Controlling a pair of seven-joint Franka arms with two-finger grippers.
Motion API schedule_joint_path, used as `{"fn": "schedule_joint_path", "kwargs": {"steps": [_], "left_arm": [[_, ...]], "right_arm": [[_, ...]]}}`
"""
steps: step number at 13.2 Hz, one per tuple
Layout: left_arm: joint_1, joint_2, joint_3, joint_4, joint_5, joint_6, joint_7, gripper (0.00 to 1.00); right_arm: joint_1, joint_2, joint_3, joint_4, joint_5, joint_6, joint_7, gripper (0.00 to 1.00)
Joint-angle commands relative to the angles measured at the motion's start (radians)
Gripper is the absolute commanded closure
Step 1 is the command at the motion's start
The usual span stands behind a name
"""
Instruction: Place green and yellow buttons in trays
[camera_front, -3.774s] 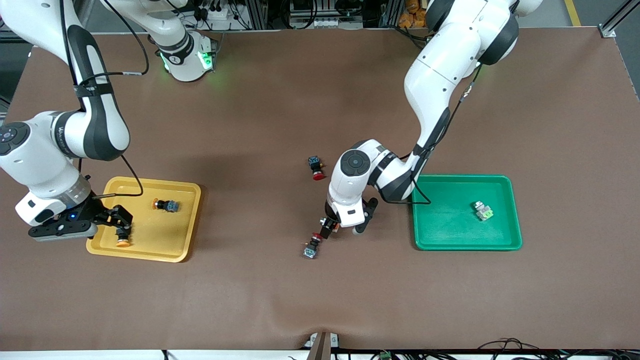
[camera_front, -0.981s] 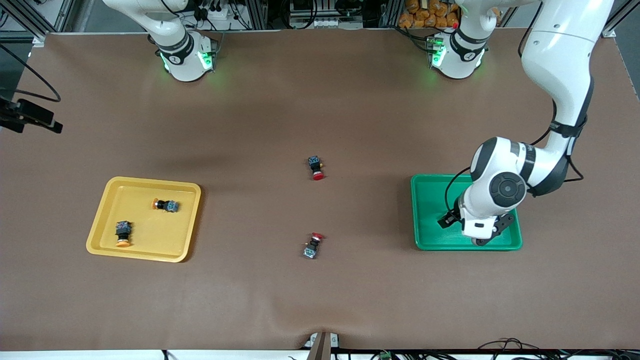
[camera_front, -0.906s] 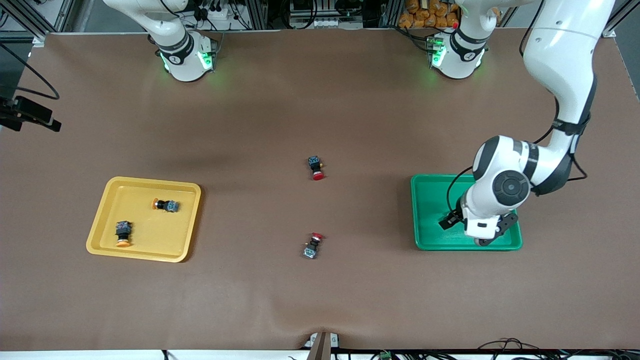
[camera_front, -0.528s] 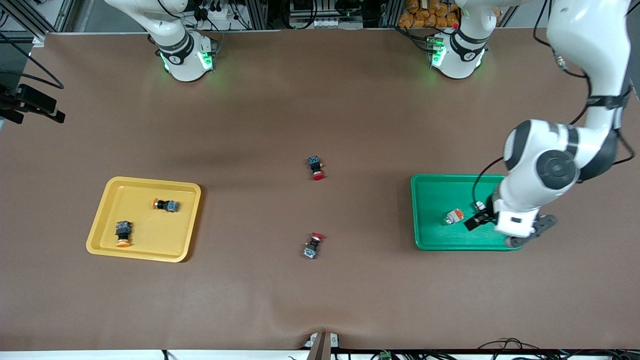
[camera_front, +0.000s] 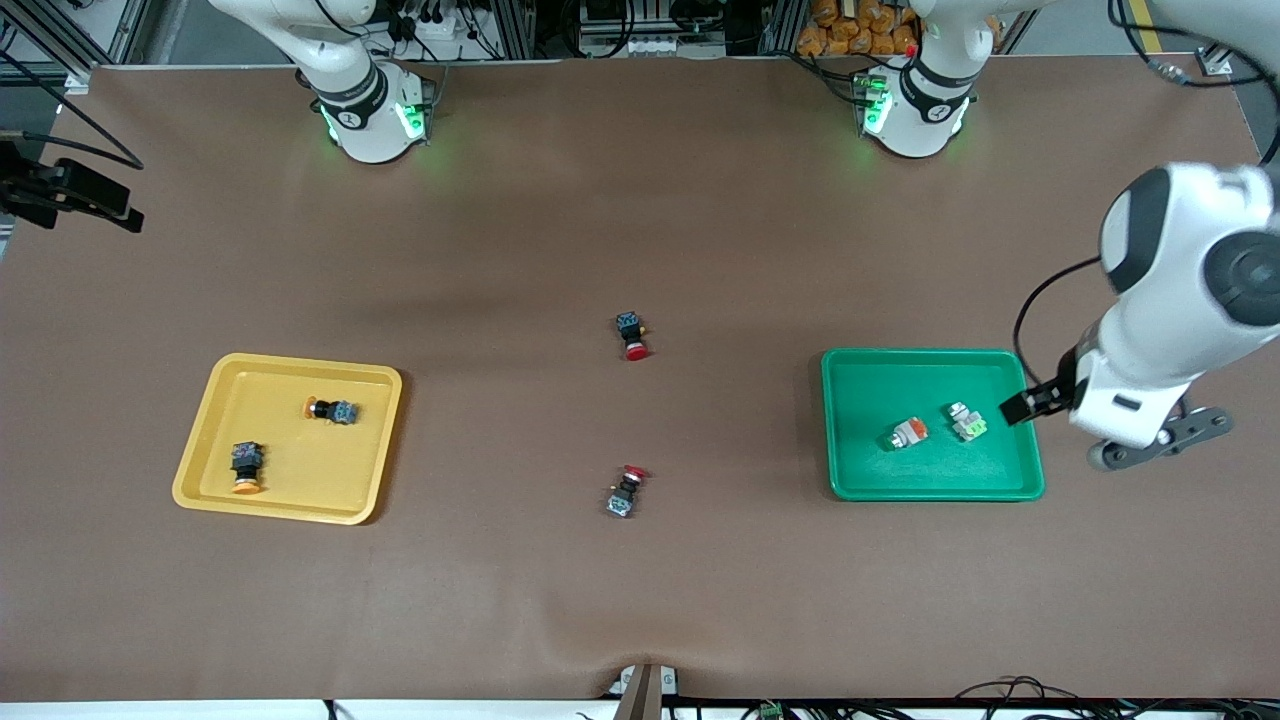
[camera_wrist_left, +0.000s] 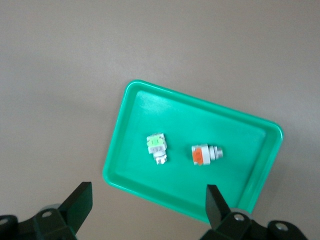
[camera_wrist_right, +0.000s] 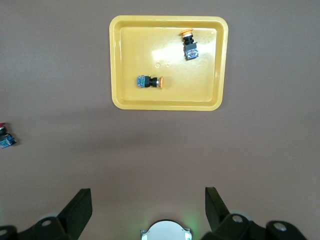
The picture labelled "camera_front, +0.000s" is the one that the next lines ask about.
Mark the brown table mat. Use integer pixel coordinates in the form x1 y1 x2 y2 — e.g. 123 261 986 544
0 55 1280 703

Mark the yellow plastic tray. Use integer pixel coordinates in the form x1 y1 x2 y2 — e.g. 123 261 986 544
171 352 404 526

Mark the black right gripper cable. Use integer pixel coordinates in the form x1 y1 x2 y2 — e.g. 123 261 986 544
0 50 145 170

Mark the orange packaged goods pile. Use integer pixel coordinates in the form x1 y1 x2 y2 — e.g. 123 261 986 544
797 0 1001 58

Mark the white button with green block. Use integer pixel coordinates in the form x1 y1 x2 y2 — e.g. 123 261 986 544
945 401 989 443

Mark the green plastic tray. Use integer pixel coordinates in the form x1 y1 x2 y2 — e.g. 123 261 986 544
821 348 1047 503

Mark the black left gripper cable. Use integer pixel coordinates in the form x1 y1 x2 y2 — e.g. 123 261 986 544
1013 0 1280 393

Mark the red mushroom push button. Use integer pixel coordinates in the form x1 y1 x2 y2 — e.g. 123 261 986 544
616 312 653 362
605 465 649 519

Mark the white power strip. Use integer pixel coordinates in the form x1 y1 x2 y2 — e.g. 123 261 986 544
583 35 683 58
398 8 503 63

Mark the aluminium frame profile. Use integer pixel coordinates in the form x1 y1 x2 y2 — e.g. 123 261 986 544
1195 0 1280 77
0 0 151 86

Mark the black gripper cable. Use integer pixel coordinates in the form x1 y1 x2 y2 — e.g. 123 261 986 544
0 50 145 170
1013 0 1280 393

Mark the brown camera mount post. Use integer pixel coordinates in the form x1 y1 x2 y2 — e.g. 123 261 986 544
608 663 681 720

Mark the yellow button dark block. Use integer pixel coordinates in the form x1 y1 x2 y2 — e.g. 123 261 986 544
230 442 265 497

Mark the black cable bundle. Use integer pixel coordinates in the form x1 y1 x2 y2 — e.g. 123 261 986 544
950 677 1280 720

